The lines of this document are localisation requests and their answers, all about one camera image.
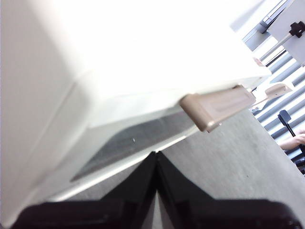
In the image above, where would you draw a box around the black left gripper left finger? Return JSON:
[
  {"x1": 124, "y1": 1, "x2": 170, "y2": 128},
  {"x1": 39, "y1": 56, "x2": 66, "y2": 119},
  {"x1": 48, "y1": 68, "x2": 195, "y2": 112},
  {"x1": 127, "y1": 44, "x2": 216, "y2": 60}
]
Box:
[{"x1": 13, "y1": 152, "x2": 157, "y2": 229}]

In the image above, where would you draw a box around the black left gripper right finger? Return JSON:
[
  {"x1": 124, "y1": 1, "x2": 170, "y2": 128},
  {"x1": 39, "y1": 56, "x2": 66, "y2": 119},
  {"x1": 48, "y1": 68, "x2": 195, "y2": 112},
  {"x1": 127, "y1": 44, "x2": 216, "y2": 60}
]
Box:
[{"x1": 156, "y1": 151, "x2": 304, "y2": 229}]

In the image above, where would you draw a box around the oven door with beige handle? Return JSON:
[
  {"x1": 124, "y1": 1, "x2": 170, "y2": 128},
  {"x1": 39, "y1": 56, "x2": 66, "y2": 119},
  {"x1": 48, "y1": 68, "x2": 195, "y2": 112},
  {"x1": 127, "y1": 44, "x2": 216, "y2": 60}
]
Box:
[{"x1": 30, "y1": 84, "x2": 257, "y2": 208}]

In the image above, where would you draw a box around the white Toshiba toaster oven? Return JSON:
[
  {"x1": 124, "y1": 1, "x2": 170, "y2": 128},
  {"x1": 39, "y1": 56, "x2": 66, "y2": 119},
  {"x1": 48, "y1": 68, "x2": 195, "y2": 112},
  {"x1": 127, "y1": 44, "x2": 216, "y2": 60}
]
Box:
[{"x1": 0, "y1": 0, "x2": 273, "y2": 229}]

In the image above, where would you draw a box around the person's hand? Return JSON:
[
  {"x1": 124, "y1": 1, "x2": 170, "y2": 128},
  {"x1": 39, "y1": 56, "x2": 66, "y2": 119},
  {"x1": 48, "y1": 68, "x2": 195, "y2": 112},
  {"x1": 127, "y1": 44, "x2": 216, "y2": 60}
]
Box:
[{"x1": 278, "y1": 130, "x2": 305, "y2": 150}]

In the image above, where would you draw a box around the black star knob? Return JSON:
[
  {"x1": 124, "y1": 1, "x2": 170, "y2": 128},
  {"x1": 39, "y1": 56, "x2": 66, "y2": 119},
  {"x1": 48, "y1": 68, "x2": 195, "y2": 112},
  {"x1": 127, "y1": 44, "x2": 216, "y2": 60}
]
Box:
[{"x1": 288, "y1": 21, "x2": 305, "y2": 39}]

